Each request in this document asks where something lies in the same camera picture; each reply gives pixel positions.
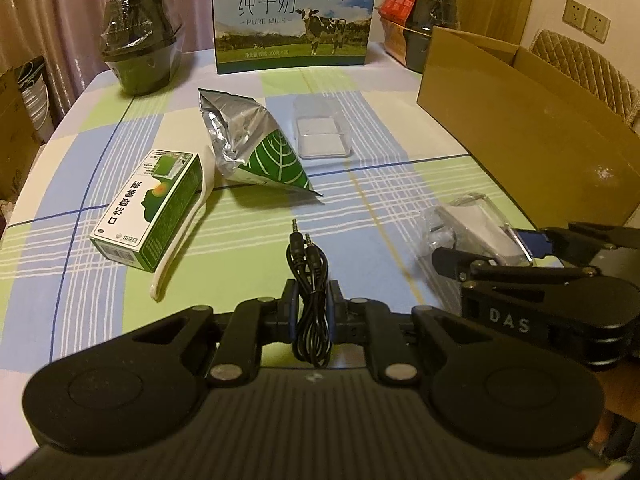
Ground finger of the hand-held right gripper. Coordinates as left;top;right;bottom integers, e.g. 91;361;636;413
515;222;640;266
432;247;601;285

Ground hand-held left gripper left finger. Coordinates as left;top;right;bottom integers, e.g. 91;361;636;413
115;280;300;386

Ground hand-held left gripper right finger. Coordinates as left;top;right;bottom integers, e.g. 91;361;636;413
327;280;481;386

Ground black audio cable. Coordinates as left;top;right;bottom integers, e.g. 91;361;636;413
286;217;333;367

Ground clear package with white adapter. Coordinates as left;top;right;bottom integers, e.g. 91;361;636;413
419;192;536;267

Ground brown cardboard box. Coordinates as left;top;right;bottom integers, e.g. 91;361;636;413
416;26;640;233

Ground white plastic spoon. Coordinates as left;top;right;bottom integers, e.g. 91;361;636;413
150;152;218;304

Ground green white box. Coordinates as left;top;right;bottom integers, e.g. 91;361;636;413
90;149;201;272

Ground clear plastic case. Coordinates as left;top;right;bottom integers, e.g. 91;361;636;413
292;95;354;162

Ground silver foil tea bag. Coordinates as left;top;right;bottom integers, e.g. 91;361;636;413
197;87;325;204

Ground checked cloth desktop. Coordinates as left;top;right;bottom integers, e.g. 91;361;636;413
0;50;551;376

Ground woven chair back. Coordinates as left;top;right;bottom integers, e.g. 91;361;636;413
529;29;640;131

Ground dark brown box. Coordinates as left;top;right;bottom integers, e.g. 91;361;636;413
380;15;426;68

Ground red box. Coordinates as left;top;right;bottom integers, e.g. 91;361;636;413
375;0;423;26

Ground blue milk carton box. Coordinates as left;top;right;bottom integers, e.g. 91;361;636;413
210;0;378;75

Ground wrapped black flower pots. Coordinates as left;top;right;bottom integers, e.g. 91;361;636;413
97;0;183;96

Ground stack of white buckets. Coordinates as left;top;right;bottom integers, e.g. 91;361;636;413
19;57;56;143

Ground tall printed cardboard box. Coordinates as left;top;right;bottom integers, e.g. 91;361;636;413
0;55;43;201

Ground mauve curtain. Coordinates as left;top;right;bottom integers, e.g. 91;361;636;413
0;0;221;111

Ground wall socket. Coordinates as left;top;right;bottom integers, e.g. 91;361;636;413
584;7;612;36
564;0;588;26

